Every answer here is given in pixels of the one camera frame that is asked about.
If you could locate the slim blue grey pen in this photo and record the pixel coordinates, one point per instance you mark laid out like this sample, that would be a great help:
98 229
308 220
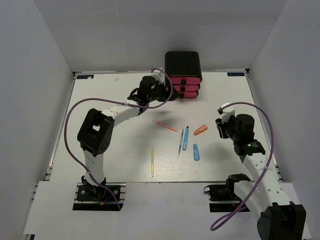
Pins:
180 142

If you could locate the pink top drawer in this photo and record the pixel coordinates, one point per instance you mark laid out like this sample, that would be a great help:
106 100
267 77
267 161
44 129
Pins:
182 80

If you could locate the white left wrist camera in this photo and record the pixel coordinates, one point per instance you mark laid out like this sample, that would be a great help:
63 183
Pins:
158 75

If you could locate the blue label right corner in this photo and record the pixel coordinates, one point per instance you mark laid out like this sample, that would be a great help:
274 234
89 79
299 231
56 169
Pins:
236 74

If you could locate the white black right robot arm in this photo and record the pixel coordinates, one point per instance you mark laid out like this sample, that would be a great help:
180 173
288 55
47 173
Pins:
278 217

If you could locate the light blue marker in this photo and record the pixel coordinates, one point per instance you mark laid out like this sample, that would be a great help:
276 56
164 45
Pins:
185 139

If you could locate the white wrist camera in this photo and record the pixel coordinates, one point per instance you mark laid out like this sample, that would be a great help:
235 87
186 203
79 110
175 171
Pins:
226 111
158 75

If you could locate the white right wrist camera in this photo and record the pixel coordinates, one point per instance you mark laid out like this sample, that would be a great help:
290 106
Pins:
226 111

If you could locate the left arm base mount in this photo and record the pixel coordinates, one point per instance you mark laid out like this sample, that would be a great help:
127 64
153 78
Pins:
86 200

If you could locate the pink bottom drawer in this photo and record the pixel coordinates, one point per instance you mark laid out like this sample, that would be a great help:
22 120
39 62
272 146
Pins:
188 94

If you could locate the blue eraser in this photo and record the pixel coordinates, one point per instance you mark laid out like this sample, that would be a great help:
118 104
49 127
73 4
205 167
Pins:
196 153

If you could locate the black drawer cabinet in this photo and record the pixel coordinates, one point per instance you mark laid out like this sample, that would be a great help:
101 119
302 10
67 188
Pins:
182 64

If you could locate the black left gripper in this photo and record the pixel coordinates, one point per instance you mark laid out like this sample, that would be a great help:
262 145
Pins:
164 92

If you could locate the red pen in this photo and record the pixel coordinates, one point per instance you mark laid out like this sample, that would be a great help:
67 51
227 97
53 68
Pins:
165 126

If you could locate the blue label left corner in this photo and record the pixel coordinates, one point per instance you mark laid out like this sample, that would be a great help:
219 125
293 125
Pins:
85 77

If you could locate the yellow pencil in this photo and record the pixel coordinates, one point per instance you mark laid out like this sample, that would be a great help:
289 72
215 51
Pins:
152 162

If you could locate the blue label corner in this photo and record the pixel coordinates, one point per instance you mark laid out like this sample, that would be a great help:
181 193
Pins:
85 77
236 74

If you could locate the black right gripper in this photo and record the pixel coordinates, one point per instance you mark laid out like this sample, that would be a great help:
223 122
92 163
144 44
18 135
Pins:
221 126

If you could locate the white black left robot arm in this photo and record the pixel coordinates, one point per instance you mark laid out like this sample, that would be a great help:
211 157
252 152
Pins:
97 128

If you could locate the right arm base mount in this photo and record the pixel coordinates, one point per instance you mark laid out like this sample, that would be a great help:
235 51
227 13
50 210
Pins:
222 198

